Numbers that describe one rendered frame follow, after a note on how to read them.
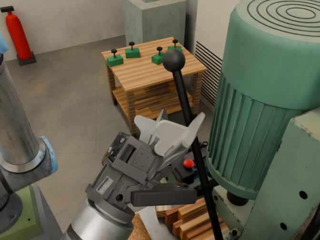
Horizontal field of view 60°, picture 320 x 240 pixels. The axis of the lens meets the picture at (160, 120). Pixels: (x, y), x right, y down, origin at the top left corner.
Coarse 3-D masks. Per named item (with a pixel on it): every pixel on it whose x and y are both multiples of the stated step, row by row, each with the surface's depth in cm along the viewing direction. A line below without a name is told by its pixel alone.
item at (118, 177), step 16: (112, 144) 47; (128, 144) 42; (144, 144) 43; (112, 160) 43; (128, 160) 42; (144, 160) 43; (112, 176) 42; (128, 176) 43; (144, 176) 42; (96, 192) 41; (112, 192) 43; (128, 192) 43; (112, 208) 41; (128, 208) 46
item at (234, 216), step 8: (216, 192) 67; (224, 192) 66; (216, 200) 68; (224, 200) 65; (216, 208) 69; (224, 208) 65; (232, 208) 63; (240, 208) 63; (248, 208) 63; (224, 216) 66; (232, 216) 63; (240, 216) 62; (248, 216) 62; (232, 224) 64; (240, 224) 61; (240, 232) 62
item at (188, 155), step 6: (204, 150) 85; (186, 156) 83; (192, 156) 83; (180, 162) 81; (204, 162) 82; (180, 168) 79; (186, 168) 79; (192, 168) 80; (174, 174) 82; (180, 174) 78; (186, 174) 77; (192, 174) 78; (180, 180) 79; (186, 180) 78; (192, 180) 80
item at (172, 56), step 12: (168, 60) 40; (180, 60) 40; (180, 72) 41; (180, 84) 42; (180, 96) 42; (192, 144) 43; (204, 168) 44; (204, 180) 44; (204, 192) 45; (216, 216) 45; (216, 228) 46
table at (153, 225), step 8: (144, 208) 82; (152, 208) 82; (144, 216) 80; (152, 216) 80; (144, 224) 78; (152, 224) 78; (160, 224) 78; (152, 232) 76; (160, 232) 76; (168, 232) 76
